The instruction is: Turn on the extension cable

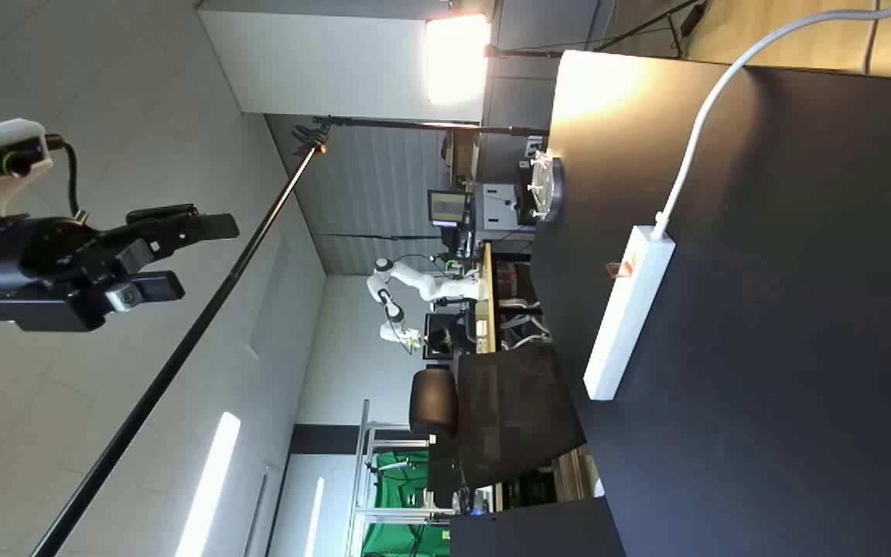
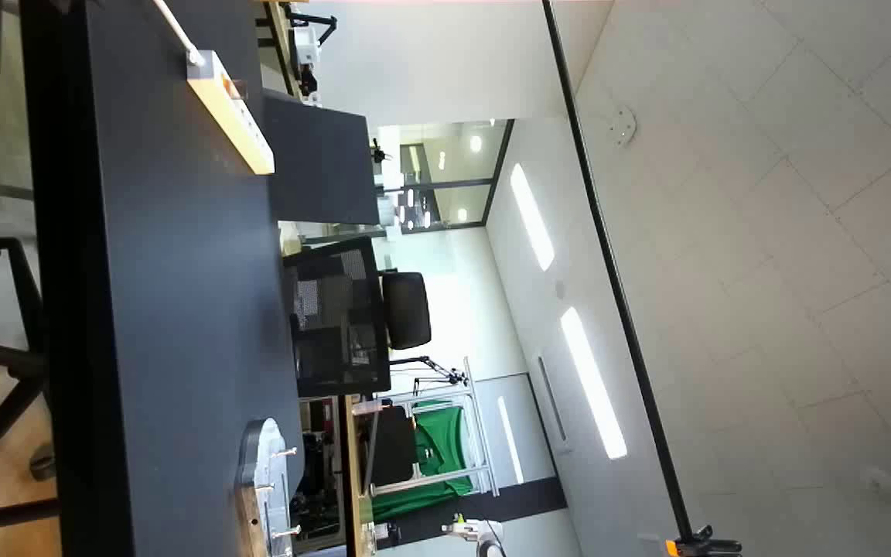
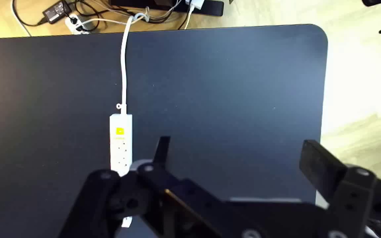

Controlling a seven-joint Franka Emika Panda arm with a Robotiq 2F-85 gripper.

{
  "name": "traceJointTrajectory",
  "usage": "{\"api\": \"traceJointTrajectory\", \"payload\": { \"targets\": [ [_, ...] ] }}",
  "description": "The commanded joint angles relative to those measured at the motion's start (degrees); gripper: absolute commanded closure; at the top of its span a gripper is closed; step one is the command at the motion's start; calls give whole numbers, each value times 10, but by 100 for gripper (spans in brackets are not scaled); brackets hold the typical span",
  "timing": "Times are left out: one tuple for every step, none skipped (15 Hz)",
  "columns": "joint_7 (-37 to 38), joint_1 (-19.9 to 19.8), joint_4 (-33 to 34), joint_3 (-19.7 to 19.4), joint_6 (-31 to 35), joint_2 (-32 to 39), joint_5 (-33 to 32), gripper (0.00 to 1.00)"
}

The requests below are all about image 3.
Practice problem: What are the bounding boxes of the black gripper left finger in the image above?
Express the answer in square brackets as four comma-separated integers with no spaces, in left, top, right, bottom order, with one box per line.
[59,136,227,238]

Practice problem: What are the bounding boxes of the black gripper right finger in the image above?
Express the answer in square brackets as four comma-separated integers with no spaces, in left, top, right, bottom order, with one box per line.
[300,140,381,238]

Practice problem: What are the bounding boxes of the white floor power strip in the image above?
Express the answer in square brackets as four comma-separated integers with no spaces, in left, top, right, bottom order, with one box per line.
[65,14,87,34]

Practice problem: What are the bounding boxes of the black laptop power adapter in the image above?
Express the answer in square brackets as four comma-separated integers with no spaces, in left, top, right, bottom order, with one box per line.
[43,0,72,24]

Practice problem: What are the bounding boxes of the white power strip cord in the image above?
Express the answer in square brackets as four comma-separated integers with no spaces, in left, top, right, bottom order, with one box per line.
[116,12,151,115]

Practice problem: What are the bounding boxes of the black floor cables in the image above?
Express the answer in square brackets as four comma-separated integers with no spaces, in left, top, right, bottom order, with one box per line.
[12,0,202,32]

